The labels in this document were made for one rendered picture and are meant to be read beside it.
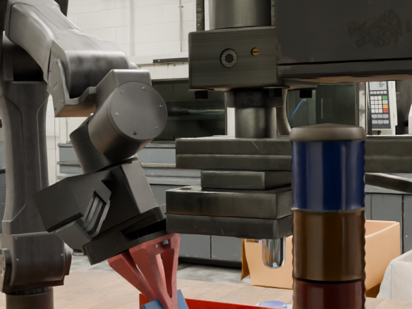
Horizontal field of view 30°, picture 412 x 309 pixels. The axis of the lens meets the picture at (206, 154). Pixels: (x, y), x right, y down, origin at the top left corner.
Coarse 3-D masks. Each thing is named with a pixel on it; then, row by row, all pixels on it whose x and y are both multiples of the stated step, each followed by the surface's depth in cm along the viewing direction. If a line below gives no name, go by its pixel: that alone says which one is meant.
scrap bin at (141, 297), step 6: (144, 300) 105; (186, 300) 102; (192, 300) 102; (198, 300) 101; (204, 300) 101; (210, 300) 101; (192, 306) 102; (198, 306) 101; (204, 306) 101; (210, 306) 100; (216, 306) 100; (222, 306) 100; (228, 306) 99; (234, 306) 99; (240, 306) 98; (246, 306) 98; (252, 306) 98; (258, 306) 97; (264, 306) 97
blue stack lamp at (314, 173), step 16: (304, 144) 38; (320, 144) 38; (336, 144) 37; (352, 144) 38; (304, 160) 38; (320, 160) 38; (336, 160) 37; (352, 160) 38; (304, 176) 38; (320, 176) 38; (336, 176) 37; (352, 176) 38; (304, 192) 38; (320, 192) 38; (336, 192) 38; (352, 192) 38; (304, 208) 38; (320, 208) 38; (336, 208) 38; (352, 208) 38
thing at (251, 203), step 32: (256, 96) 66; (256, 128) 66; (192, 160) 67; (224, 160) 65; (256, 160) 64; (288, 160) 63; (384, 160) 59; (192, 192) 63; (224, 192) 62; (256, 192) 61; (288, 192) 62; (192, 224) 63; (224, 224) 62; (256, 224) 61; (288, 224) 62
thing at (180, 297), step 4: (180, 292) 78; (180, 296) 78; (152, 300) 74; (156, 300) 74; (180, 300) 78; (184, 300) 78; (144, 304) 72; (148, 304) 73; (152, 304) 73; (156, 304) 74; (160, 304) 75; (180, 304) 77; (184, 304) 78; (144, 308) 72; (148, 308) 73; (152, 308) 73; (156, 308) 74; (160, 308) 74; (180, 308) 77; (184, 308) 78; (188, 308) 78
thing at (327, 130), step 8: (296, 128) 39; (304, 128) 38; (312, 128) 38; (320, 128) 38; (328, 128) 37; (336, 128) 37; (344, 128) 38; (352, 128) 38; (360, 128) 38; (296, 136) 38; (304, 136) 38; (312, 136) 38; (320, 136) 37; (328, 136) 37; (336, 136) 37; (344, 136) 37; (352, 136) 38; (360, 136) 38
